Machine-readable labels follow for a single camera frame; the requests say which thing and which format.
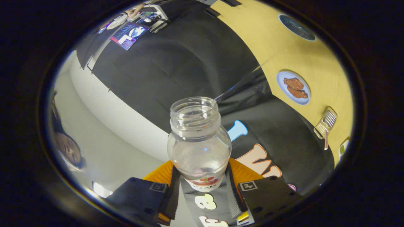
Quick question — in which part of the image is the brown cookie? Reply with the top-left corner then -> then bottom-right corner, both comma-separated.
283,78 -> 304,91
287,86 -> 308,99

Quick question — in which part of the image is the wire mesh holder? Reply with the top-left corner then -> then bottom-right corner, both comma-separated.
313,107 -> 337,140

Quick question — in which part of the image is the light blue plate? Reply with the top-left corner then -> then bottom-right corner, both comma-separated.
276,71 -> 311,105

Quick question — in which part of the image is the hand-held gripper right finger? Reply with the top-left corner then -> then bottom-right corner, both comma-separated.
225,157 -> 305,225

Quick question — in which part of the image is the pale blue cup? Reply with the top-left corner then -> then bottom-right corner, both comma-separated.
278,14 -> 317,42

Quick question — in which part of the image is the white divided grain dish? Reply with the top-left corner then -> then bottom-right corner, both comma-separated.
338,139 -> 350,160

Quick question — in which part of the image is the wall poster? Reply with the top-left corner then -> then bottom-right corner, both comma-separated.
110,23 -> 150,51

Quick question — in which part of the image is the wooden table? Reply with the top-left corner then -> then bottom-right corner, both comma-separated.
210,0 -> 354,167

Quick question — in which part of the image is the clear plastic juice bottle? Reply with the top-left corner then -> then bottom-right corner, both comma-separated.
167,96 -> 232,193

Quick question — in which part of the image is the ceiling light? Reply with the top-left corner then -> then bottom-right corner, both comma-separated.
92,181 -> 113,198

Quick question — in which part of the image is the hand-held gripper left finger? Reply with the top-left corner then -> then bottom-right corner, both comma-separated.
106,159 -> 182,226

